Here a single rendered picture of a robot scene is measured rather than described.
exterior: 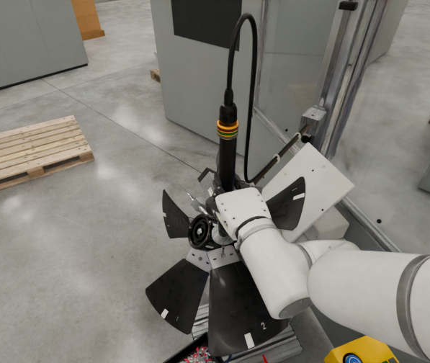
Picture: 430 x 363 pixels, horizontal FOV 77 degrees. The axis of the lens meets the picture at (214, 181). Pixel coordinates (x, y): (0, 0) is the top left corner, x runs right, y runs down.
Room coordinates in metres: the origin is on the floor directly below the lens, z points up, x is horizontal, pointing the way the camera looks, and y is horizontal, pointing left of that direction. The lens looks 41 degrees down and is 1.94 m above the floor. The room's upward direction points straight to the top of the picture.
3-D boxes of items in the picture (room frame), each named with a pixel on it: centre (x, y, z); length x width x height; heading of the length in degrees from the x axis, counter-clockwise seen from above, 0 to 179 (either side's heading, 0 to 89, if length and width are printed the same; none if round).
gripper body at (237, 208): (0.39, -0.06, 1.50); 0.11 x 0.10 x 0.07; 19
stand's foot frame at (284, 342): (0.68, -0.17, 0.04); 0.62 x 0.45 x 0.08; 108
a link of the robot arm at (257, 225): (0.33, -0.08, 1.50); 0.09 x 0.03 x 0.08; 109
